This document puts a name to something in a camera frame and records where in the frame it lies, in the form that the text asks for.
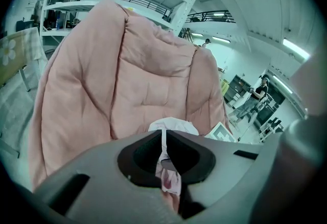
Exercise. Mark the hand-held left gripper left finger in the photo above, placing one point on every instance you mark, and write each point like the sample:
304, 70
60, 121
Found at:
145, 156

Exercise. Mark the pink cloth garment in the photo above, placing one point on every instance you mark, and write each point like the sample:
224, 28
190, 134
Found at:
173, 126

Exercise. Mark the black balcony railing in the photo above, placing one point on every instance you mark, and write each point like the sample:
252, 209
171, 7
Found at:
204, 16

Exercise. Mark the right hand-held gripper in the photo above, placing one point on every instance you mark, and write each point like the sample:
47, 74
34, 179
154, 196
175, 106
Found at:
221, 133

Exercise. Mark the pink cushioned floor chair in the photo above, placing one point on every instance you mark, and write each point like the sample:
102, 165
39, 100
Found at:
102, 85

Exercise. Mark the table with flower checked cloth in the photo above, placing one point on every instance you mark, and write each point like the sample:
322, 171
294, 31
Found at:
15, 54

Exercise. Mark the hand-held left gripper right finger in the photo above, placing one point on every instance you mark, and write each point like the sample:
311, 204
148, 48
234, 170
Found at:
190, 161

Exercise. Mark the ceiling tube light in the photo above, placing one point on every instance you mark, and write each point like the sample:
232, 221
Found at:
296, 48

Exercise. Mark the cabinet with dark shelves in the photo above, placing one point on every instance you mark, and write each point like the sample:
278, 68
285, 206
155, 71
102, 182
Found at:
237, 90

